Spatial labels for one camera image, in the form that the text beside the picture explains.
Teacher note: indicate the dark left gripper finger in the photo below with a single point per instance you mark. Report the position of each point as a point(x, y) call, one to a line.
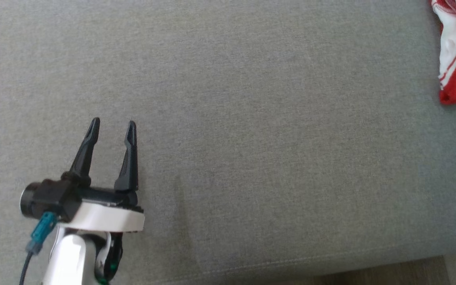
point(83, 162)
point(130, 170)

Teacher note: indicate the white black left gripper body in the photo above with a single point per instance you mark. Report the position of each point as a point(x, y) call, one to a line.
point(109, 217)

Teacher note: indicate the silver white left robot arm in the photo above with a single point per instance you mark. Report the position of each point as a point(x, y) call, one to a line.
point(69, 257)

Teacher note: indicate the large grey sofa cushion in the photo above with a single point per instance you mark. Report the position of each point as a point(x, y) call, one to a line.
point(251, 118)

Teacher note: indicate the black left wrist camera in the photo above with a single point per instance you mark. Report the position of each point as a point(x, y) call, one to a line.
point(50, 198)

